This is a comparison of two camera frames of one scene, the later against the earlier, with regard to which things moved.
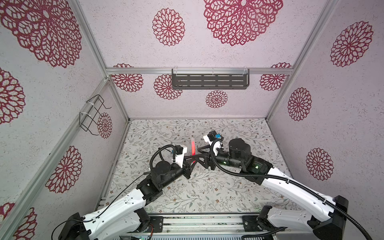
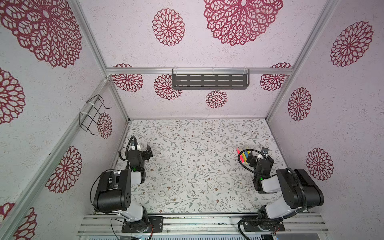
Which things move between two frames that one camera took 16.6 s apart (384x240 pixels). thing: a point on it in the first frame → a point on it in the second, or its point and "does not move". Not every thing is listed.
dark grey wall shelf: (206, 79) does not move
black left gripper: (188, 169) → (146, 155)
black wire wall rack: (89, 118) does not move
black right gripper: (207, 163) → (271, 163)
